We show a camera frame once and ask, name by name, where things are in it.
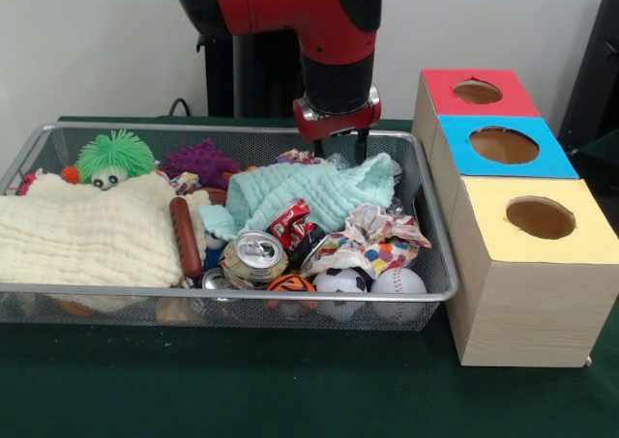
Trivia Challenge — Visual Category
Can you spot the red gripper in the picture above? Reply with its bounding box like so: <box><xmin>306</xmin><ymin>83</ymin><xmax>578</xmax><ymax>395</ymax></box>
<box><xmin>293</xmin><ymin>100</ymin><xmax>383</xmax><ymax>164</ymax></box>

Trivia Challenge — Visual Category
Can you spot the mint green cloth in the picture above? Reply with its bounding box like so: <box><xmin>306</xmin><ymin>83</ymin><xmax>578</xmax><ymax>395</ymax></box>
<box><xmin>198</xmin><ymin>152</ymin><xmax>397</xmax><ymax>241</ymax></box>

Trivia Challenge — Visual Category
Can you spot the wooden box with three holes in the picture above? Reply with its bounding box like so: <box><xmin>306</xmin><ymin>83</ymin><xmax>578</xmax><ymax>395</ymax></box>
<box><xmin>412</xmin><ymin>69</ymin><xmax>619</xmax><ymax>367</ymax></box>

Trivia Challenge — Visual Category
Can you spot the shallow mesh bin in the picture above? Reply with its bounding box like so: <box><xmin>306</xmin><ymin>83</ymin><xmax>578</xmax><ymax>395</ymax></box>
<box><xmin>0</xmin><ymin>121</ymin><xmax>459</xmax><ymax>333</ymax></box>

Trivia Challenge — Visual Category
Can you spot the crushed red cola can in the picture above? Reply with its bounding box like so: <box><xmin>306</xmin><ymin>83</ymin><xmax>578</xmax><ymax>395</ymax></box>
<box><xmin>264</xmin><ymin>198</ymin><xmax>328</xmax><ymax>265</ymax></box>

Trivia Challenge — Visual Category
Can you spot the crumpled colourful dotted paper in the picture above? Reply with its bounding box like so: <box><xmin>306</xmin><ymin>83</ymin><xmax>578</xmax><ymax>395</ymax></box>
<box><xmin>307</xmin><ymin>203</ymin><xmax>432</xmax><ymax>280</ymax></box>

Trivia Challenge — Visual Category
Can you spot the small soccer ball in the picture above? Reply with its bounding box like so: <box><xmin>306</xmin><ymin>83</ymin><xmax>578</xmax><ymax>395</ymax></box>
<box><xmin>311</xmin><ymin>266</ymin><xmax>373</xmax><ymax>322</ymax></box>

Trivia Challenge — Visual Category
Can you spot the crushed beige drink can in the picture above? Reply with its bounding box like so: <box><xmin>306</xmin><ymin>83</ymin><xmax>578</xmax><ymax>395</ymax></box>
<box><xmin>220</xmin><ymin>228</ymin><xmax>290</xmax><ymax>290</ymax></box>

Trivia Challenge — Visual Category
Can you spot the purple spiky toy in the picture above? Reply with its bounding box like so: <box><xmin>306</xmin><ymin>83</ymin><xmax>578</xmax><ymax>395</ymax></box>
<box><xmin>162</xmin><ymin>139</ymin><xmax>242</xmax><ymax>191</ymax></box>

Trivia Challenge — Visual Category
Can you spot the orange tiger-striped ball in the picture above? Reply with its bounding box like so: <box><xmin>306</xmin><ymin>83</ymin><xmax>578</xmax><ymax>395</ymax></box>
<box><xmin>265</xmin><ymin>273</ymin><xmax>318</xmax><ymax>311</ymax></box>

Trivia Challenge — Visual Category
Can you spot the white baseball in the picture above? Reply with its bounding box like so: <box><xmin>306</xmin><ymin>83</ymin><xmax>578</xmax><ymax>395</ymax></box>
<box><xmin>370</xmin><ymin>267</ymin><xmax>427</xmax><ymax>321</ymax></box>

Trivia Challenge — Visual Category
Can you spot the brown toy hot dog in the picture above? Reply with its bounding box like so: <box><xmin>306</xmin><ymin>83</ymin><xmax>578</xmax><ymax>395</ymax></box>
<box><xmin>168</xmin><ymin>196</ymin><xmax>203</xmax><ymax>278</ymax></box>

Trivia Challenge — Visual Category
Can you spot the small silver can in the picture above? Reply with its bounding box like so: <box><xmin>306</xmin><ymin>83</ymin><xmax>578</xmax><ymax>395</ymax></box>
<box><xmin>201</xmin><ymin>267</ymin><xmax>238</xmax><ymax>290</ymax></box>

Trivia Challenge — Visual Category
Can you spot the green spiky puffer toy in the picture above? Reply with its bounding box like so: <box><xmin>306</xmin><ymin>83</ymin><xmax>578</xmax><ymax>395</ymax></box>
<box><xmin>75</xmin><ymin>129</ymin><xmax>156</xmax><ymax>191</ymax></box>

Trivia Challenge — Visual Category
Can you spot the cream knitted cloth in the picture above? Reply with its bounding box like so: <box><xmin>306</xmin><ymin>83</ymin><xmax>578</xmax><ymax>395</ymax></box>
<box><xmin>0</xmin><ymin>169</ymin><xmax>214</xmax><ymax>288</ymax></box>

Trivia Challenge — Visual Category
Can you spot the colourful knotted rope toy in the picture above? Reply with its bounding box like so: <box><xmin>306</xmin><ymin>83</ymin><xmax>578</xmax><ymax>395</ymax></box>
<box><xmin>277</xmin><ymin>148</ymin><xmax>315</xmax><ymax>164</ymax></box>

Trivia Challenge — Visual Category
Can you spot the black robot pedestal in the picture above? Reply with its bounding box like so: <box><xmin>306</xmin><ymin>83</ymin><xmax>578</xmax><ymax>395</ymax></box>
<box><xmin>195</xmin><ymin>34</ymin><xmax>310</xmax><ymax>119</ymax></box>

